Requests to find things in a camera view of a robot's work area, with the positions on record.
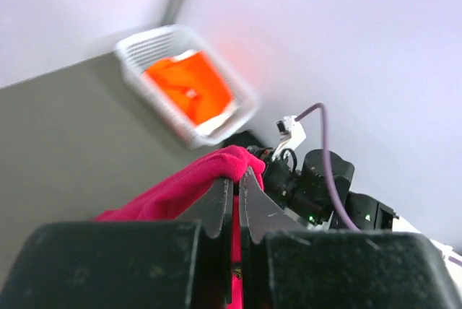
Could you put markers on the black folded t shirt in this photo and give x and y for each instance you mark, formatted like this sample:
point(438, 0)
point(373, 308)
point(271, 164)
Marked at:
point(243, 139)

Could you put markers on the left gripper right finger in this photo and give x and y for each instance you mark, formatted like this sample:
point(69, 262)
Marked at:
point(285, 265)

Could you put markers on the pink red t shirt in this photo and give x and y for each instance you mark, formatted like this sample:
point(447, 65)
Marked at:
point(191, 186)

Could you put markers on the orange t shirt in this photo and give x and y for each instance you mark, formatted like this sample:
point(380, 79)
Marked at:
point(168, 79)

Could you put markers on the white plastic basket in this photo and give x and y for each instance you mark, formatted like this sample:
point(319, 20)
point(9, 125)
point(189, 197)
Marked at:
point(139, 51)

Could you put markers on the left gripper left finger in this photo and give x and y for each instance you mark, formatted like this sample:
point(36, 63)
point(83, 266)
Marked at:
point(56, 268)

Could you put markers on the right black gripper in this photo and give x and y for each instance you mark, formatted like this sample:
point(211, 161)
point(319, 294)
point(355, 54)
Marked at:
point(304, 191)

